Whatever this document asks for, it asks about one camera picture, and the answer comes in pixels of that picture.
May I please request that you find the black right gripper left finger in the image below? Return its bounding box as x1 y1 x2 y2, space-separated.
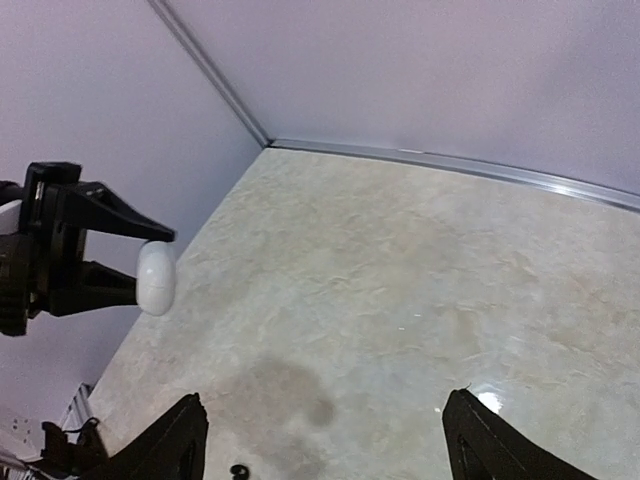
84 393 208 480

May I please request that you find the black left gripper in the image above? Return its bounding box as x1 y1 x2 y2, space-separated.
1 162 176 336

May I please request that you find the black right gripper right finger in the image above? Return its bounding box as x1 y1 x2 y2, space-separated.
442 389 591 480

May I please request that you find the white earbud charging case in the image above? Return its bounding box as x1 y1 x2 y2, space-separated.
136 241 177 317

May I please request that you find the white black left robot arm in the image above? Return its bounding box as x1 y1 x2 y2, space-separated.
1 162 177 337

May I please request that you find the black earbud near rail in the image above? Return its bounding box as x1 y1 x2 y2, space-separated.
229 464 251 480

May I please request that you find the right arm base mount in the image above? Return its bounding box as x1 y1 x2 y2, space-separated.
27 417 109 479

